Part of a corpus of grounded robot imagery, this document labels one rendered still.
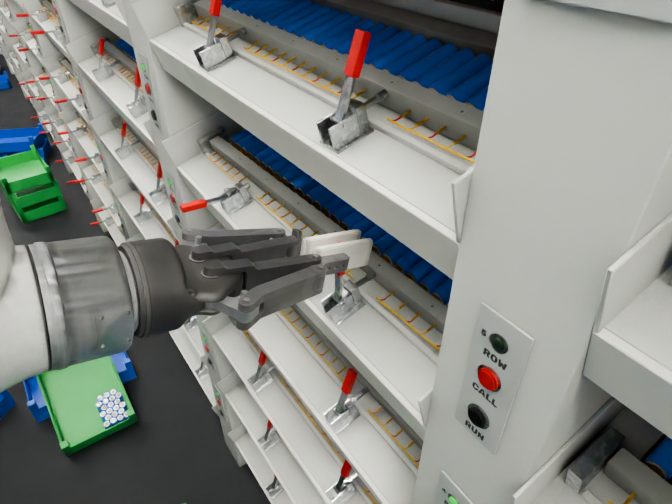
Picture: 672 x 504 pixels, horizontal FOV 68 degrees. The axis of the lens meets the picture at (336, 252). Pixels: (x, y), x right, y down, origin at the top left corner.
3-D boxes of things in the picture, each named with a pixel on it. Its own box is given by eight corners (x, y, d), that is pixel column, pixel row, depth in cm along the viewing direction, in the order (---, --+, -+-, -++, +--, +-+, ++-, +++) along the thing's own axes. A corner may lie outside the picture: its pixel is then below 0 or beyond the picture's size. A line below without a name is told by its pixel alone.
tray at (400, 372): (430, 448, 48) (419, 402, 41) (187, 187, 87) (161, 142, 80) (569, 323, 53) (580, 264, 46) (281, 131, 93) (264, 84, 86)
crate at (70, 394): (138, 420, 152) (135, 413, 146) (67, 456, 143) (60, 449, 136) (102, 339, 163) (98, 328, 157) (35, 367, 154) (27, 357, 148)
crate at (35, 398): (37, 423, 151) (27, 407, 146) (26, 379, 165) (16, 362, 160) (137, 377, 165) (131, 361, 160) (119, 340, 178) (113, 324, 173)
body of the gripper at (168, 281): (109, 300, 43) (211, 281, 48) (140, 364, 37) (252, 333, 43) (106, 223, 39) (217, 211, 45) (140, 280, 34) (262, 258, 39)
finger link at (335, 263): (300, 259, 46) (317, 276, 44) (344, 251, 49) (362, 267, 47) (297, 273, 47) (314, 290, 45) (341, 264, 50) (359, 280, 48)
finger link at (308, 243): (301, 267, 49) (297, 263, 50) (356, 256, 53) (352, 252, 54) (306, 241, 48) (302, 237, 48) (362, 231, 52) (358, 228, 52)
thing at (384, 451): (411, 543, 60) (394, 507, 50) (205, 276, 99) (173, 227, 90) (527, 432, 65) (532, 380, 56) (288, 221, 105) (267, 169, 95)
